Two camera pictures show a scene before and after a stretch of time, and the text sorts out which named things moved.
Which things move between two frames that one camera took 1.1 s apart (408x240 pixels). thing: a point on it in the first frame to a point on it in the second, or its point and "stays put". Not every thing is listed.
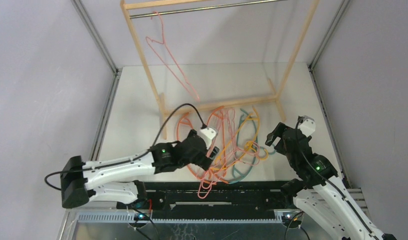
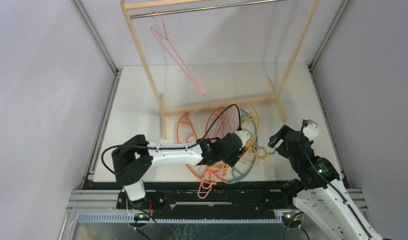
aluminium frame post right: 334,22 stays put
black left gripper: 204,161 to 237,155
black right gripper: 284,138 stays put
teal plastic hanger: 256,147 stays put
